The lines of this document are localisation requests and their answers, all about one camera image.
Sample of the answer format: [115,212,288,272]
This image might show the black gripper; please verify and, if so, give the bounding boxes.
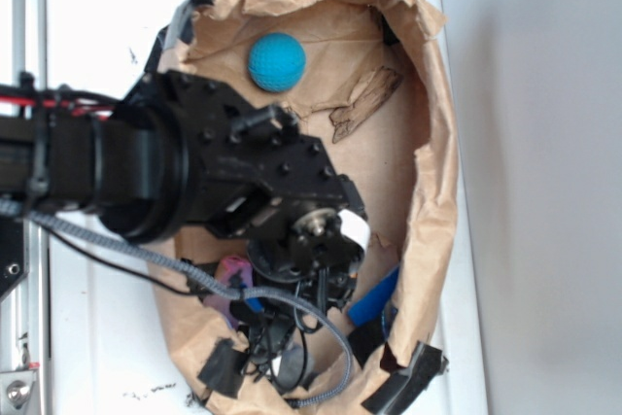
[232,240,363,381]

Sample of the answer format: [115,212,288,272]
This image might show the gray plush animal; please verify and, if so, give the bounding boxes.
[275,344,315,390]

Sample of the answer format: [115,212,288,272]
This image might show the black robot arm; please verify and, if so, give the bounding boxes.
[1,71,370,312]

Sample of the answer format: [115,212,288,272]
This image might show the blue sponge block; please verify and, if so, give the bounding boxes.
[347,266,399,328]

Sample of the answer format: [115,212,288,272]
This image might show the teal dimpled ball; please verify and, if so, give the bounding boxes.
[248,33,306,93]

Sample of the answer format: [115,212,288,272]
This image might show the crumpled brown paper bag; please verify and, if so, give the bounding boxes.
[153,0,461,415]

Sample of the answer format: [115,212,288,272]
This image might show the gray braided cable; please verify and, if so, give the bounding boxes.
[0,198,354,410]

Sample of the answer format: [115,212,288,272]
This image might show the thin black wire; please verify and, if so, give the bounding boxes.
[43,227,205,297]

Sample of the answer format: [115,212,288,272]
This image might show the aluminium frame rail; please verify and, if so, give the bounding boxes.
[1,0,52,414]

